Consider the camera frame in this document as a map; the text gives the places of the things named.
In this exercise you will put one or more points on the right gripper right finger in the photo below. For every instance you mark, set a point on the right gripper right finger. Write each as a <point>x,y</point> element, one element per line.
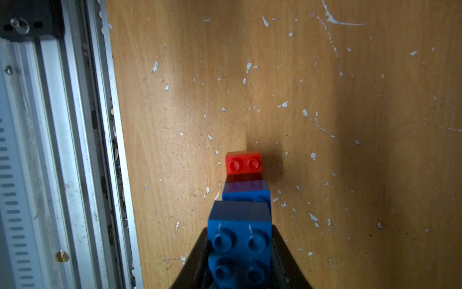
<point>284,273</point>

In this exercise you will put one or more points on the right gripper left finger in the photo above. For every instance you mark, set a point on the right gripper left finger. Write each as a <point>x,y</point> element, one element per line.
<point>195,274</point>

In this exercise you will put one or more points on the blue long lego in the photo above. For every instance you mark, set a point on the blue long lego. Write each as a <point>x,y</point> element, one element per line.
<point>239,233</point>

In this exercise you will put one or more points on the blue square lego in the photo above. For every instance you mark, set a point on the blue square lego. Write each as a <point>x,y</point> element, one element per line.
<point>250,191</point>

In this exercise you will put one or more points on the red long lego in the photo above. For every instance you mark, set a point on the red long lego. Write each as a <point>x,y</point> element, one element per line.
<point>243,166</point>

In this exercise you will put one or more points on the aluminium front rail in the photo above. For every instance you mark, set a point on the aluminium front rail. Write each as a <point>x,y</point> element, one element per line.
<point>67,218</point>

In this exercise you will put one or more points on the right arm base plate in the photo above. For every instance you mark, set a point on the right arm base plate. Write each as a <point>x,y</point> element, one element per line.
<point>30,20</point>

